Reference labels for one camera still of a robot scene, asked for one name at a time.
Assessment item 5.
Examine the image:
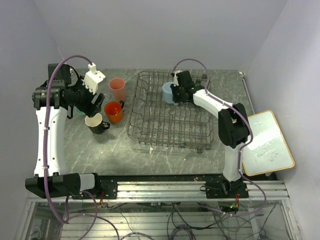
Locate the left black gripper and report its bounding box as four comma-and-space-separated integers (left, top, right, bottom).
69, 75, 106, 118

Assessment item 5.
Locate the light blue mug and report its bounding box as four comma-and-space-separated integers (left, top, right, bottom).
162, 82, 178, 106

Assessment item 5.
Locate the green ceramic mug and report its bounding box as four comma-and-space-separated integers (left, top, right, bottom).
75, 108, 85, 115

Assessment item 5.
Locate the black mug white interior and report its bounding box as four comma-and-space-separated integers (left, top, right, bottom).
84, 113, 111, 135

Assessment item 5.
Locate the orange mug black handle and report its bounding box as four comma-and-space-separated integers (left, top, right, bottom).
104, 100, 125, 124

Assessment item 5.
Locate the pink plastic tumbler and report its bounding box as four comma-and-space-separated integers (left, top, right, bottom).
109, 77, 126, 101

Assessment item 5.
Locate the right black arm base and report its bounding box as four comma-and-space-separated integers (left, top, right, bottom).
200, 174, 249, 199

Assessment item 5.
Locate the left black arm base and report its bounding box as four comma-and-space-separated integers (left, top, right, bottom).
96, 175, 118, 200

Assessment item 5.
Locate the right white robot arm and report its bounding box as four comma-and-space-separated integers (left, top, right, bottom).
170, 70, 253, 198

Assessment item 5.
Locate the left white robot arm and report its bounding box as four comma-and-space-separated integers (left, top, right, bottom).
25, 63, 106, 199

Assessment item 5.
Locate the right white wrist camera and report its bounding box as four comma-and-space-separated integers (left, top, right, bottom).
171, 70, 182, 87

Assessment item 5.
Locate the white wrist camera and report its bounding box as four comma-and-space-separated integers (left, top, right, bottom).
171, 70, 182, 87
83, 63, 106, 95

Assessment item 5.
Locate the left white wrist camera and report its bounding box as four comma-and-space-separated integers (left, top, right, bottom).
83, 63, 106, 95

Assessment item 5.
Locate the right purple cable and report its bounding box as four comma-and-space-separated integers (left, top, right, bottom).
172, 58, 268, 218

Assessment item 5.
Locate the grey wire dish rack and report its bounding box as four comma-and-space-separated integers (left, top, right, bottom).
127, 71, 214, 154

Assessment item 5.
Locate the aluminium mounting rail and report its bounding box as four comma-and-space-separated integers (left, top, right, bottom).
26, 180, 291, 203

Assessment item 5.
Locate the whiteboard with wooden frame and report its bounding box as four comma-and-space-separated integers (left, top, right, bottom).
242, 110, 295, 176

